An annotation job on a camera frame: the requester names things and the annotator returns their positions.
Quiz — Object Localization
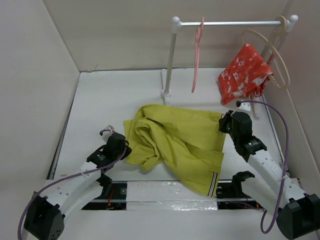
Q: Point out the yellow-green trousers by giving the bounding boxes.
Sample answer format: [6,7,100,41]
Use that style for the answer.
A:
[123,104,226,198]

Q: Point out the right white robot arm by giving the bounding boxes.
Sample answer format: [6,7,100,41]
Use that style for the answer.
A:
[218,110,320,240]

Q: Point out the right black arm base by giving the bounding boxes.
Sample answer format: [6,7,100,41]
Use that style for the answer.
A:
[215,180,264,210]

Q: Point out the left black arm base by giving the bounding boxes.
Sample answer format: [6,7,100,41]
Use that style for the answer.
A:
[82,181,128,211]

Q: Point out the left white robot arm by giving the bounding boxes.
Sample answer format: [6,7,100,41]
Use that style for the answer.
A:
[17,128,132,240]

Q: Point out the pink plastic hanger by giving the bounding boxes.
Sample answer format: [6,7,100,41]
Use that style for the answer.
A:
[191,17,205,93]

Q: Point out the beige wooden hanger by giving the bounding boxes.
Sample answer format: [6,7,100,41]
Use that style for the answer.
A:
[240,15,291,90]

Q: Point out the red white patterned garment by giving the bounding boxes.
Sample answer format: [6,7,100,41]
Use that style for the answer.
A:
[217,43,274,105]

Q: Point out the silver tape strip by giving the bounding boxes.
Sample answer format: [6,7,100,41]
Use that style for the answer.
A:
[126,181,218,211]

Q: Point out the white clothes rack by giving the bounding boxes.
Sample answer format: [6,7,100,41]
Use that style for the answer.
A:
[161,15,299,106]

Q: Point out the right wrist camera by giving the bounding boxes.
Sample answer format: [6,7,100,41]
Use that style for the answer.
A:
[236,100,251,113]

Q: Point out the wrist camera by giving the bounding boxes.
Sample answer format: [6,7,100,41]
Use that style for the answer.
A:
[236,100,251,113]
[99,125,114,141]

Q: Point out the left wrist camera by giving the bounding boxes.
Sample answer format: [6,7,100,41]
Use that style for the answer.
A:
[99,125,114,141]

